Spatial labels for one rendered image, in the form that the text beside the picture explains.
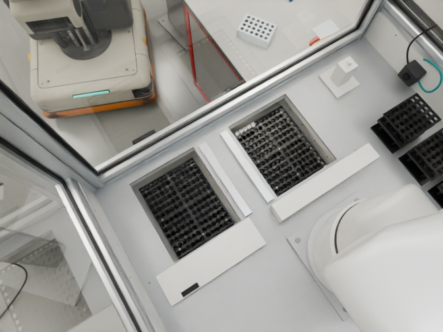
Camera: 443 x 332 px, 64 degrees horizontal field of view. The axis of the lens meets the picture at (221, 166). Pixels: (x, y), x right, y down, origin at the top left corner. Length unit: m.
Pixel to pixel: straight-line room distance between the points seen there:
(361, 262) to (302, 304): 0.56
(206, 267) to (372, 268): 0.57
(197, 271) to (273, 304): 0.20
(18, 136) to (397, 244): 0.58
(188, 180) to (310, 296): 0.44
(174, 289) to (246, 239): 0.21
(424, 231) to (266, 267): 0.56
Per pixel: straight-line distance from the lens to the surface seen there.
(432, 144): 1.04
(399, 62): 1.20
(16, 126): 0.66
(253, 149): 1.04
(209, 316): 0.92
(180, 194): 1.00
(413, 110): 1.06
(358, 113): 1.10
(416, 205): 0.65
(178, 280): 0.91
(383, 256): 0.39
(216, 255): 0.91
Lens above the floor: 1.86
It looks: 71 degrees down
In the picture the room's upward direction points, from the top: 1 degrees clockwise
